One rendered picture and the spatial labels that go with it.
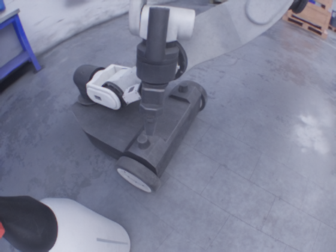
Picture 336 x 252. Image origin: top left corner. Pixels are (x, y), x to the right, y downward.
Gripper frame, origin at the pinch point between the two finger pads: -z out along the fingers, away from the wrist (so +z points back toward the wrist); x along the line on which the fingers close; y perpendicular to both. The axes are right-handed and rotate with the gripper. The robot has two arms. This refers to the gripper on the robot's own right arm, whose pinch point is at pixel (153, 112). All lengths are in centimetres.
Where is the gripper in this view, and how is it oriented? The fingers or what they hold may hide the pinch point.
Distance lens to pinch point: 45.1
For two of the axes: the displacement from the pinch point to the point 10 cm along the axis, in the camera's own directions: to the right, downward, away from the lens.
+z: 1.1, -7.3, -6.8
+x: -0.5, 6.8, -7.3
